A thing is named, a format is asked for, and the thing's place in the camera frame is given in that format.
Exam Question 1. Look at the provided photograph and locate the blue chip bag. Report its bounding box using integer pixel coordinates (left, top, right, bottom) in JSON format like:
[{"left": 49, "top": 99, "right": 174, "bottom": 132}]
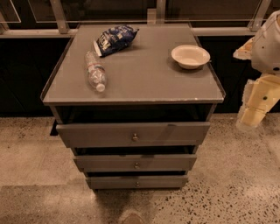
[{"left": 93, "top": 25, "right": 138, "bottom": 57}]

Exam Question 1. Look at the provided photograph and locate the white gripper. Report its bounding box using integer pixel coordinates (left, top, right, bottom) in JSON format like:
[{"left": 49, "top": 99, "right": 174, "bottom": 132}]
[{"left": 233, "top": 38, "right": 280, "bottom": 130}]

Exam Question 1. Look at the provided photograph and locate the grey bottom drawer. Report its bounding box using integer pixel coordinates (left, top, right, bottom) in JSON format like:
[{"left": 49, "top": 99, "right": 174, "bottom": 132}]
[{"left": 87, "top": 175, "right": 187, "bottom": 189}]

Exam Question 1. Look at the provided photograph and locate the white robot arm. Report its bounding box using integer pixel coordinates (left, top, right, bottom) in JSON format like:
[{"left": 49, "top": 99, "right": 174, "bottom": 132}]
[{"left": 233, "top": 10, "right": 280, "bottom": 130}]

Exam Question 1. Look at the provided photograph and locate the grey drawer cabinet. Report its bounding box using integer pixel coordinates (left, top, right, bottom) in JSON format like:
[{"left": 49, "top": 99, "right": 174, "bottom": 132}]
[{"left": 41, "top": 25, "right": 225, "bottom": 180}]

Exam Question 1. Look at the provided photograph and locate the grey top drawer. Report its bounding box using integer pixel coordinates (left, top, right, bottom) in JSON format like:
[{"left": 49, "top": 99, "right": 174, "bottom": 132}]
[{"left": 57, "top": 122, "right": 210, "bottom": 148}]

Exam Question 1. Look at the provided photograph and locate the grey drawer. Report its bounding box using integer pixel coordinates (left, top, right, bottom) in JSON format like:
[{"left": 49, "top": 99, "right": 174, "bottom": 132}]
[
  {"left": 87, "top": 175, "right": 187, "bottom": 189},
  {"left": 57, "top": 122, "right": 210, "bottom": 148},
  {"left": 74, "top": 154, "right": 197, "bottom": 172}
]

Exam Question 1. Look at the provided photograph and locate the grey middle drawer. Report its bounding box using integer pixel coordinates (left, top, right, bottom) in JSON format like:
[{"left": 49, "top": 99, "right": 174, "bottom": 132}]
[{"left": 74, "top": 154, "right": 197, "bottom": 172}]

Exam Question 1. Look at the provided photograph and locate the clear plastic water bottle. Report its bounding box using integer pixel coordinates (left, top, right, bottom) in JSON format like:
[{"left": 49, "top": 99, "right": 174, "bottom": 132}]
[{"left": 85, "top": 51, "right": 107, "bottom": 93}]

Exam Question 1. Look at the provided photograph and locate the metal window railing frame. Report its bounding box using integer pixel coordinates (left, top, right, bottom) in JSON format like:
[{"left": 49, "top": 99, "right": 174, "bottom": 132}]
[{"left": 0, "top": 0, "right": 280, "bottom": 39}]

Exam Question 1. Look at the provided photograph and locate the white paper bowl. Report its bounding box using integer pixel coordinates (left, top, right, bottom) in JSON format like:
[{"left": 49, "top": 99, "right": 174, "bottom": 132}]
[{"left": 171, "top": 45, "right": 211, "bottom": 69}]

